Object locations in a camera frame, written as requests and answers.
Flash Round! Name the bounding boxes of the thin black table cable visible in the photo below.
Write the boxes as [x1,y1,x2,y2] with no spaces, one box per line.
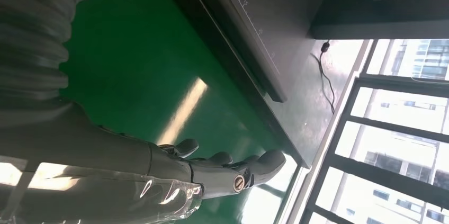
[310,41,336,114]

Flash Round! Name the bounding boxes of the black scanner column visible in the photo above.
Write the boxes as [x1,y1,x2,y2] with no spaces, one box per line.
[308,0,449,40]

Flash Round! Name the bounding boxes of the black window frame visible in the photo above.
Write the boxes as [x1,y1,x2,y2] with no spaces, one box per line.
[277,39,449,224]

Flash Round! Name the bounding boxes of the green conveyor belt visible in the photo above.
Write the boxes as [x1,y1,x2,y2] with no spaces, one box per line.
[59,0,299,224]

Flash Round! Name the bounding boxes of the black scanner base plate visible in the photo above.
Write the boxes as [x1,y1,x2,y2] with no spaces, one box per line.
[184,0,337,103]

